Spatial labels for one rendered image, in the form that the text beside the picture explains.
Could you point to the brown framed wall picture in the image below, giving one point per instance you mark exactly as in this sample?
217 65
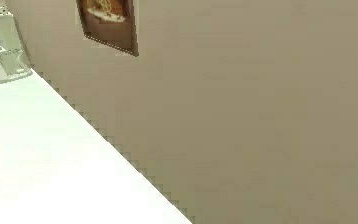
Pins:
110 26

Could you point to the white toilet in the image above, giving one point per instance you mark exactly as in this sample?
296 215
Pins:
7 46

